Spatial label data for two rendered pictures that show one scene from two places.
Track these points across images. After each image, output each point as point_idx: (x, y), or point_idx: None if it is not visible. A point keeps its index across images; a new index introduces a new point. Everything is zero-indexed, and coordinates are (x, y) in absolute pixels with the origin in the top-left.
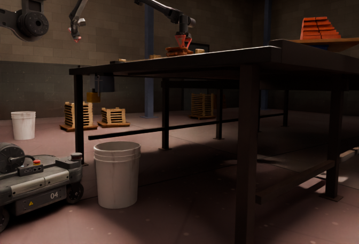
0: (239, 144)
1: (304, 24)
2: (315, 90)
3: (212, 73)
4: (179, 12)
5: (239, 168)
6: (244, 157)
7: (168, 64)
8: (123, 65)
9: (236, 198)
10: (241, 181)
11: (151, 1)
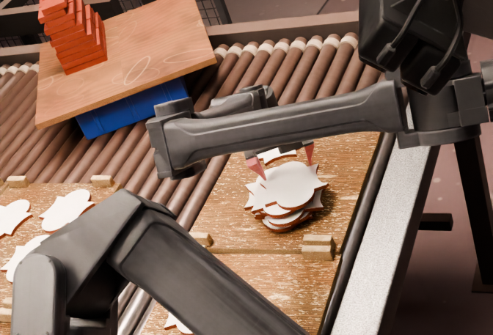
0: (479, 159)
1: (75, 15)
2: None
3: None
4: (262, 86)
5: (484, 185)
6: (483, 165)
7: (431, 168)
8: (382, 334)
9: (490, 221)
10: (487, 196)
11: (229, 114)
